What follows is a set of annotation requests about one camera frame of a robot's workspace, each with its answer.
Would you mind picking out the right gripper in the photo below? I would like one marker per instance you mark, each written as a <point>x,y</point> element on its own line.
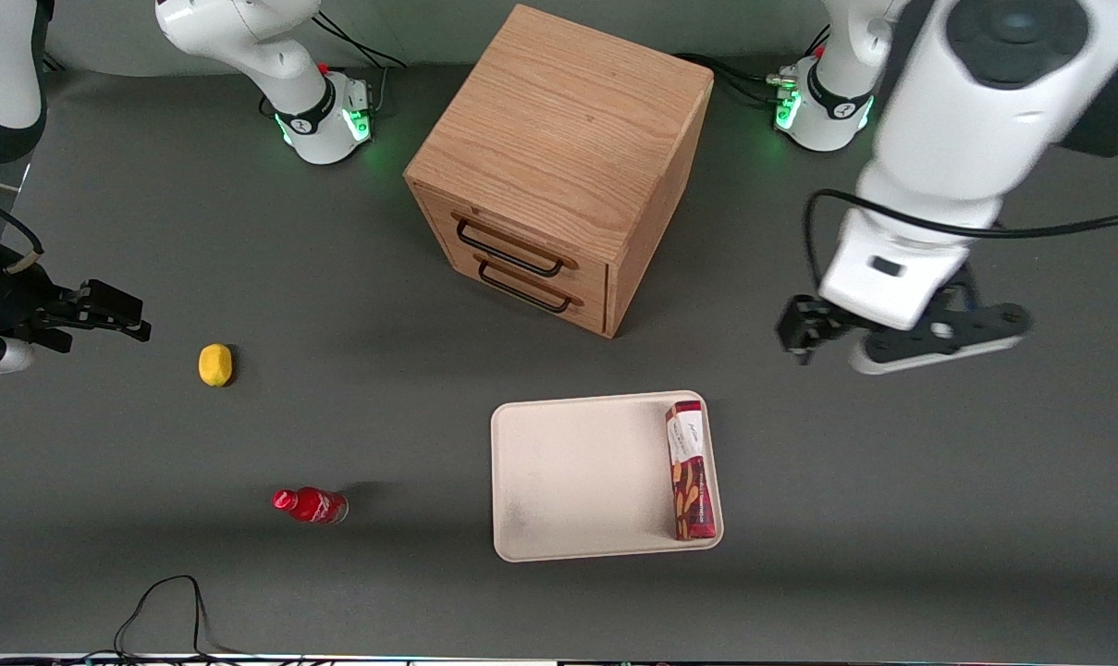
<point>24,298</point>

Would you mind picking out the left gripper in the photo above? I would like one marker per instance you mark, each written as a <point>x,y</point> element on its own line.
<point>806,326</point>

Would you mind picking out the red cookie box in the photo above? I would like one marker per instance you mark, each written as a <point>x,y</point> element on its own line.
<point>693,481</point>

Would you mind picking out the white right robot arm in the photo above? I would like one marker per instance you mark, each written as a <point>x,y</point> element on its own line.
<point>244,37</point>

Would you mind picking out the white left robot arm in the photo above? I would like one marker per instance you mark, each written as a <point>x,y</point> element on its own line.
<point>965,120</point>

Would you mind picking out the white rectangular tray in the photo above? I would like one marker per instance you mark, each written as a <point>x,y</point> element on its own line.
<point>577,476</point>

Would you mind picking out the yellow lemon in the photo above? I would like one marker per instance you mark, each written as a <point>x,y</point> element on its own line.
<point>214,364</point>

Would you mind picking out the wooden lower drawer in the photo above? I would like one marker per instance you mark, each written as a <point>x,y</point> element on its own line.
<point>591,314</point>

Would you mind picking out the wooden drawer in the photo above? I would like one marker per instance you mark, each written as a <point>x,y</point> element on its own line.
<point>591,314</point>
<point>588,276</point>

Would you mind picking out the wooden upper drawer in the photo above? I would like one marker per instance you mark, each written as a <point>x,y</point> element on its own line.
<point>588,276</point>

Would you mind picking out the red cola bottle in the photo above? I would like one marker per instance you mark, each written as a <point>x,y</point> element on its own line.
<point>311,506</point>

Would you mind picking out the wooden drawer cabinet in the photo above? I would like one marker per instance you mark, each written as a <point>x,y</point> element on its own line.
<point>558,120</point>

